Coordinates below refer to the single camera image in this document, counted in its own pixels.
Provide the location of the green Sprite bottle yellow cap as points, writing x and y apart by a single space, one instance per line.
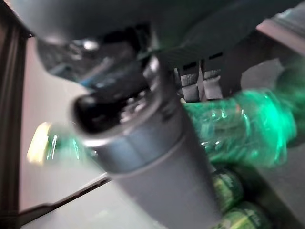
238 128

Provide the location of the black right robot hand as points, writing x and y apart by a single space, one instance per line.
155 155

